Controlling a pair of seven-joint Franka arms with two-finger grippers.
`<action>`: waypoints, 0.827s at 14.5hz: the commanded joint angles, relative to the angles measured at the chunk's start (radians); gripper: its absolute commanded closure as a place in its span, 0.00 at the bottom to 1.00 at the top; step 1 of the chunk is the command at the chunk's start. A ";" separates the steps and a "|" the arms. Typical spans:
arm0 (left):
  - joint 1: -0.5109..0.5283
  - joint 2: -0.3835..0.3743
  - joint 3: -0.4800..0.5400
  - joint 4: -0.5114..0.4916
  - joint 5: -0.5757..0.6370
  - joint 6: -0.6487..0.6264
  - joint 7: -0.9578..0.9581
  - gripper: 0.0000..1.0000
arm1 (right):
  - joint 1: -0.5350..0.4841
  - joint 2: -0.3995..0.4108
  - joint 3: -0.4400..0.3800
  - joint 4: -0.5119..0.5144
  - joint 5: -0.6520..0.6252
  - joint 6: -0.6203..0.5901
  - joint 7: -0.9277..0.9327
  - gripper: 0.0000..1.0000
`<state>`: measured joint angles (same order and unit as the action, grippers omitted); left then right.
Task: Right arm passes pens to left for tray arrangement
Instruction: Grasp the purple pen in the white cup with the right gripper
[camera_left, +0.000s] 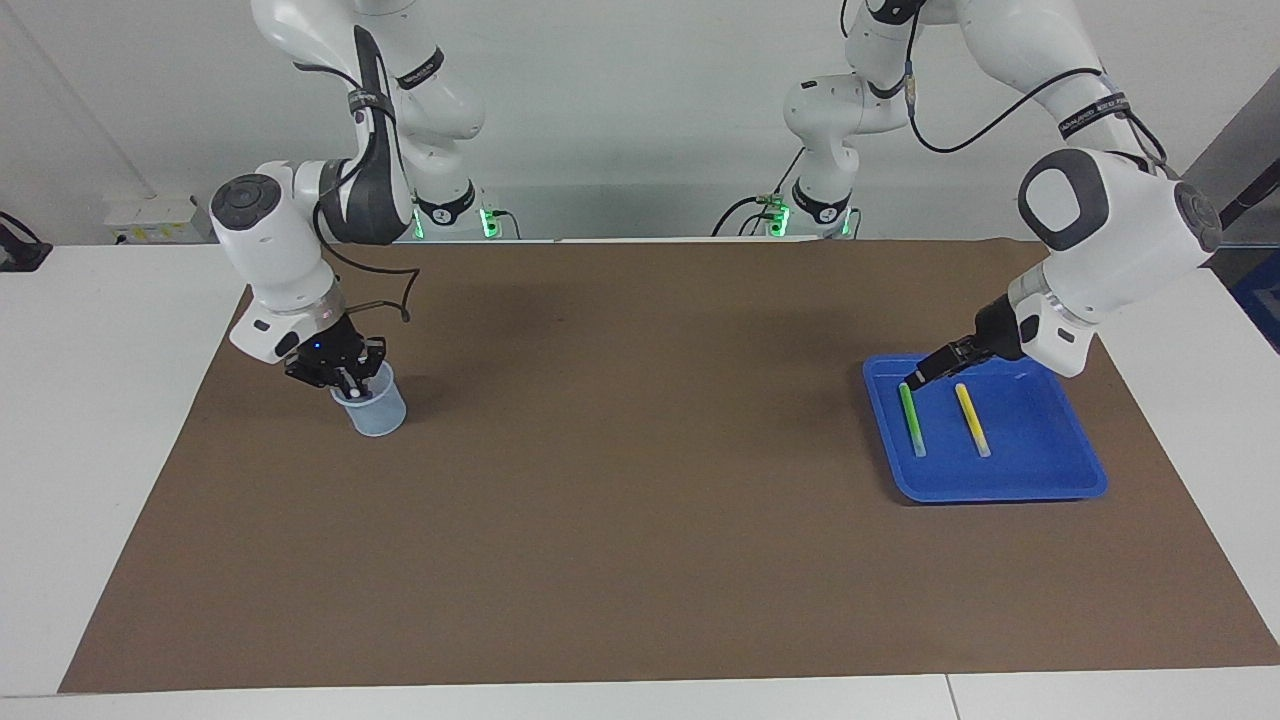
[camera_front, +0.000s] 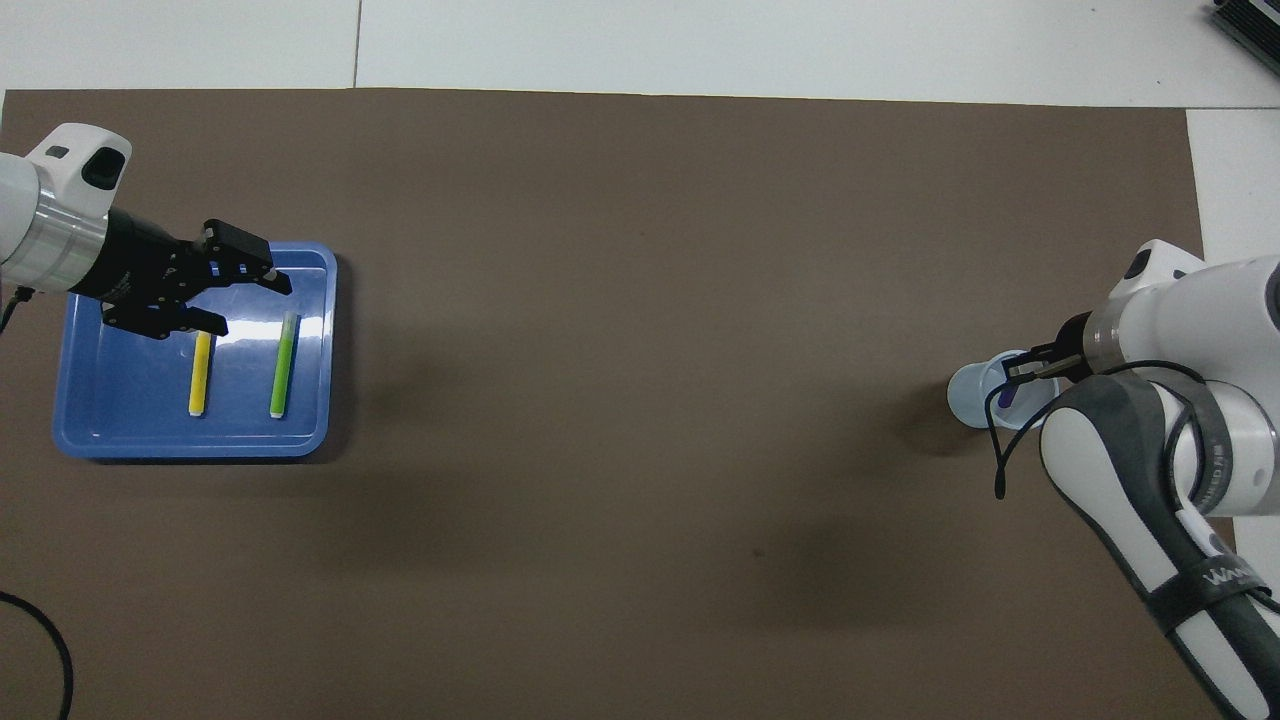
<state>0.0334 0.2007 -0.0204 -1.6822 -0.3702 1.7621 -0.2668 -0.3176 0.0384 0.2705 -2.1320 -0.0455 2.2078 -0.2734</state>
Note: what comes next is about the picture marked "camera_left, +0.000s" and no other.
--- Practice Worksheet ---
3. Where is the green pen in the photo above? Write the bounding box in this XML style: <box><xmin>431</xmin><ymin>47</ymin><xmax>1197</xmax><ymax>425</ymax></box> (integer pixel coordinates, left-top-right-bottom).
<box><xmin>898</xmin><ymin>383</ymin><xmax>928</xmax><ymax>458</ymax></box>

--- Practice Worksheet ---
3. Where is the black clamp mount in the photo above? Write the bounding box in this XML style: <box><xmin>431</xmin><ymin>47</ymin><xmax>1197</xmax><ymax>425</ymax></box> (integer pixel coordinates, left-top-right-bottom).
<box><xmin>0</xmin><ymin>212</ymin><xmax>53</xmax><ymax>273</ymax></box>

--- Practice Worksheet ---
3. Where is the black stand pole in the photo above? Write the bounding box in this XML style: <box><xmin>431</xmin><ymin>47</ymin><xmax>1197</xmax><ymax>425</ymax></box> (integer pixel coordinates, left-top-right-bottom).
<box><xmin>1205</xmin><ymin>158</ymin><xmax>1280</xmax><ymax>271</ymax></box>

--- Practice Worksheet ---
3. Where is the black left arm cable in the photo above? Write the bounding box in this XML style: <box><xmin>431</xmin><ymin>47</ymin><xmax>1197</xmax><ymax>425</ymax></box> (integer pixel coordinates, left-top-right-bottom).
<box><xmin>903</xmin><ymin>0</ymin><xmax>1171</xmax><ymax>166</ymax></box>

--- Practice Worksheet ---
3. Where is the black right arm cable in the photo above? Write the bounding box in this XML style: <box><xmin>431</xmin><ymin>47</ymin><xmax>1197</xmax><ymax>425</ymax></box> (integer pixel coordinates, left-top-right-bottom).
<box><xmin>295</xmin><ymin>60</ymin><xmax>421</xmax><ymax>326</ymax></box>

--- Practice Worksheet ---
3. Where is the brown table mat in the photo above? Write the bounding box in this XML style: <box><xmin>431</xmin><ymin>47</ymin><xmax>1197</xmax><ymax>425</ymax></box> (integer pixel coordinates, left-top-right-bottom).
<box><xmin>58</xmin><ymin>238</ymin><xmax>1280</xmax><ymax>694</ymax></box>

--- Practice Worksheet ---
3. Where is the clear plastic cup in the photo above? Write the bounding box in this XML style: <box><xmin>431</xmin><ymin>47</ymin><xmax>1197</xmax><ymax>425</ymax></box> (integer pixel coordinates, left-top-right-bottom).
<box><xmin>330</xmin><ymin>360</ymin><xmax>409</xmax><ymax>438</ymax></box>

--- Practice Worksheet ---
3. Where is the black left base cable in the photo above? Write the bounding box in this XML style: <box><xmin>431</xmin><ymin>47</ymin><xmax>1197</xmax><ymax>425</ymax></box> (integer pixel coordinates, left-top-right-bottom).
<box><xmin>712</xmin><ymin>150</ymin><xmax>806</xmax><ymax>239</ymax></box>

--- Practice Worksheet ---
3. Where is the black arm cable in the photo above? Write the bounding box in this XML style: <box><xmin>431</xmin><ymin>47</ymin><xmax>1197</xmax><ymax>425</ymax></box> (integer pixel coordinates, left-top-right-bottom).
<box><xmin>903</xmin><ymin>0</ymin><xmax>1171</xmax><ymax>166</ymax></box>
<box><xmin>295</xmin><ymin>60</ymin><xmax>421</xmax><ymax>326</ymax></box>

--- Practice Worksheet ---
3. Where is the yellow pen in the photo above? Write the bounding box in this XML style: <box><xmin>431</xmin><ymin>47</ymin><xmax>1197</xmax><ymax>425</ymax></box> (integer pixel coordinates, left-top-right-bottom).
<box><xmin>954</xmin><ymin>383</ymin><xmax>993</xmax><ymax>459</ymax></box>

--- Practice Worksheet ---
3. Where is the white power strip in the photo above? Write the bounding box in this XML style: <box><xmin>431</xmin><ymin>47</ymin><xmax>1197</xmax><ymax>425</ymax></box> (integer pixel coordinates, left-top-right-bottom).
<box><xmin>105</xmin><ymin>195</ymin><xmax>201</xmax><ymax>246</ymax></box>

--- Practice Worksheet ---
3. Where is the blue plastic tray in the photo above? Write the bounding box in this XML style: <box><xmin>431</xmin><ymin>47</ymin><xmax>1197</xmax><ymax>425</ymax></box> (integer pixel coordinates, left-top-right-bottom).
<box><xmin>862</xmin><ymin>353</ymin><xmax>1109</xmax><ymax>504</ymax></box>

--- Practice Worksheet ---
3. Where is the blue box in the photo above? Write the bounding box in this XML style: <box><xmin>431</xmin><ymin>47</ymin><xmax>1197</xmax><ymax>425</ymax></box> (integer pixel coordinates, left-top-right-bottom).
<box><xmin>1230</xmin><ymin>250</ymin><xmax>1280</xmax><ymax>353</ymax></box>

